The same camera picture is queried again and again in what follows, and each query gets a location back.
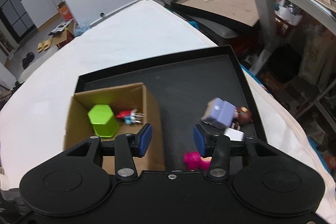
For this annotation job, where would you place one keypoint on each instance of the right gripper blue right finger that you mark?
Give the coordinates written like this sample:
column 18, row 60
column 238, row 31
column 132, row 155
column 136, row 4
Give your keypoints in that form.
column 202, row 141

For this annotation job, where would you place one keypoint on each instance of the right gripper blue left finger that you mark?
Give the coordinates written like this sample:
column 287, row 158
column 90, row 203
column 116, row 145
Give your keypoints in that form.
column 140, row 142

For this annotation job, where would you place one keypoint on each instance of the red blue small figurine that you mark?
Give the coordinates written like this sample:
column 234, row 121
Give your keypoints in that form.
column 131, row 116

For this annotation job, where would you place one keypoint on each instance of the white wall charger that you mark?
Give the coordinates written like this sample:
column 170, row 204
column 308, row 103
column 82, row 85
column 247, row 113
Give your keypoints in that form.
column 233, row 134

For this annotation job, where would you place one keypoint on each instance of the purple block toy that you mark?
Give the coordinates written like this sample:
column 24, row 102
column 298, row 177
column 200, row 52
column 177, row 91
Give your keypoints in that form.
column 219, row 113

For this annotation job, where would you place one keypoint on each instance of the brown cardboard box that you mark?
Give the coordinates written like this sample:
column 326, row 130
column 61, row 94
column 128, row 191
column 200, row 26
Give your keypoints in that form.
column 124, row 97

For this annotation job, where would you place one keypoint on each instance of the brown monkey figurine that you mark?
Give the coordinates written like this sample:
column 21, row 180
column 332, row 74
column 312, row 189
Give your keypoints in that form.
column 242, row 116

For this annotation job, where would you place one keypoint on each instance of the green hexagonal container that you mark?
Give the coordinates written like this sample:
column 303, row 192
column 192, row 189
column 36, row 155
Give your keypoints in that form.
column 103, row 121

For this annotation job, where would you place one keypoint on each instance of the black shallow tray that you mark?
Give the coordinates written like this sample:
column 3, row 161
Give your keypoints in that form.
column 183, row 83

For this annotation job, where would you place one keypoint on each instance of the yellow slippers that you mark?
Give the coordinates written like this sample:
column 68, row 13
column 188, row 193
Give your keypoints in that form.
column 44, row 45

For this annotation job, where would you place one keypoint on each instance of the black tray with brown liner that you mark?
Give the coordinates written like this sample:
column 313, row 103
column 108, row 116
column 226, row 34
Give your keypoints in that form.
column 241, row 16

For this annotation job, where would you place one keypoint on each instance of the black slippers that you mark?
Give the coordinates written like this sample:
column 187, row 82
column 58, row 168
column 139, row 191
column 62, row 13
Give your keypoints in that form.
column 26, row 61

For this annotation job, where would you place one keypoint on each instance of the orange cardboard box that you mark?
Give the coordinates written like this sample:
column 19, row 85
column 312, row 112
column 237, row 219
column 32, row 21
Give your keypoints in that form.
column 64, row 11

